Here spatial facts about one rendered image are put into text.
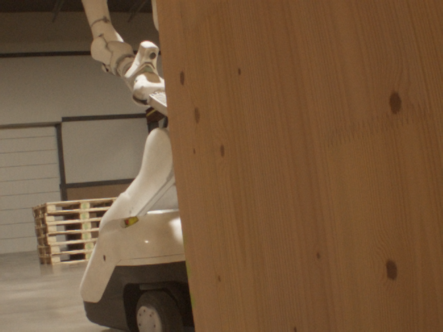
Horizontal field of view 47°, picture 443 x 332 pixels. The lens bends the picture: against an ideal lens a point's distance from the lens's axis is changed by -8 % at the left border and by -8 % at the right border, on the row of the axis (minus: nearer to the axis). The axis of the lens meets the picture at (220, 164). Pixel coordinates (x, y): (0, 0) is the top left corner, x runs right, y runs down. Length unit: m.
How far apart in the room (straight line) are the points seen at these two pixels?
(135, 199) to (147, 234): 0.32
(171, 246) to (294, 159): 0.80
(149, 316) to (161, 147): 0.46
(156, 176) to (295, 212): 1.00
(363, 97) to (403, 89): 0.05
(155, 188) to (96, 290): 0.34
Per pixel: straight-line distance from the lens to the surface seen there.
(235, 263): 0.69
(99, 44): 1.52
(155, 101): 1.25
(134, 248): 1.36
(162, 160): 1.50
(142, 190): 1.61
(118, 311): 1.48
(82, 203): 7.90
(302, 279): 0.57
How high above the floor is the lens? 0.32
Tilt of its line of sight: 6 degrees up
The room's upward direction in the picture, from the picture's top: 7 degrees counter-clockwise
